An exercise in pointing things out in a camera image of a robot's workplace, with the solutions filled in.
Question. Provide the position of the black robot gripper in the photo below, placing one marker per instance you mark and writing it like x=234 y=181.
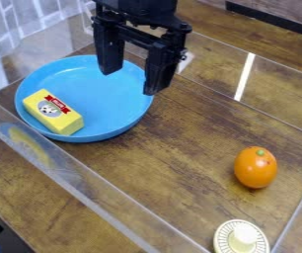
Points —
x=143 y=22

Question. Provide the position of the yellow butter block toy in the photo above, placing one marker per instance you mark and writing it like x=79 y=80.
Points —
x=54 y=113

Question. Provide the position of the clear acrylic enclosure wall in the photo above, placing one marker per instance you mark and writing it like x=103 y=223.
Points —
x=151 y=191

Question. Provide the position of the orange toy ball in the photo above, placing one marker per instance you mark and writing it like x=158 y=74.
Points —
x=256 y=167

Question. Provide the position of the cream round ribbed lid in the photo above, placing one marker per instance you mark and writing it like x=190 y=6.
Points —
x=238 y=236

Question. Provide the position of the blue round plastic tray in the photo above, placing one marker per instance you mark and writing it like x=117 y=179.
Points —
x=110 y=100

